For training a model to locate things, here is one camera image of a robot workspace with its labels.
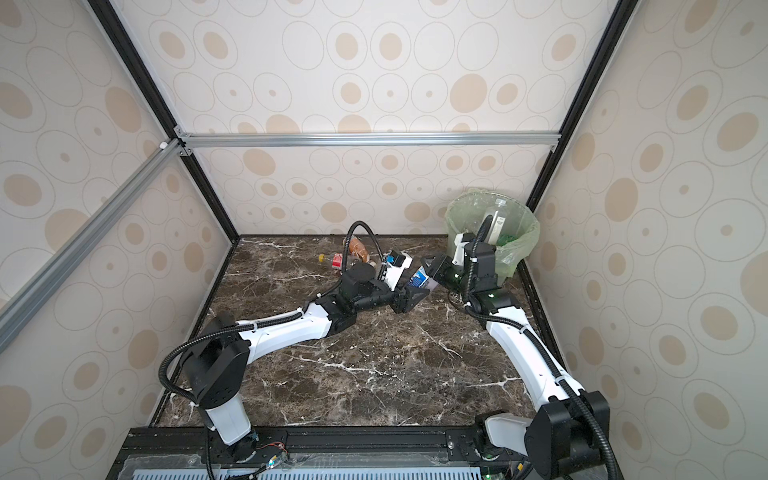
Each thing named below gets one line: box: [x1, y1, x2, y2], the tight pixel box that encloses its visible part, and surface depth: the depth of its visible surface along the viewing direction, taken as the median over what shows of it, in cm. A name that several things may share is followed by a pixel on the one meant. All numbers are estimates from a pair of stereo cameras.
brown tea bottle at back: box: [348, 236, 370, 263], surface depth 112 cm
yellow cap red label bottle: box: [318, 252, 343, 270], surface depth 108 cm
